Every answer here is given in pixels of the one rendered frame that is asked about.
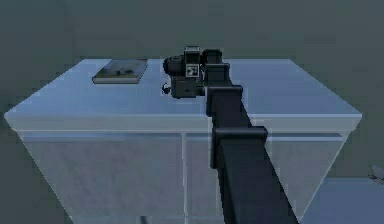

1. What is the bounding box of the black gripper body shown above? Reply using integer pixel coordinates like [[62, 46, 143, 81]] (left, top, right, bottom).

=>
[[161, 55, 206, 100]]

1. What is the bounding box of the grey flat book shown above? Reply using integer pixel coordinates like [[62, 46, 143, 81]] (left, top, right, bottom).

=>
[[92, 59, 149, 85]]

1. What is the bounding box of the pale blue cupboard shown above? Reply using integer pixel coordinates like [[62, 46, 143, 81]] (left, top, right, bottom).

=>
[[3, 58, 364, 224]]

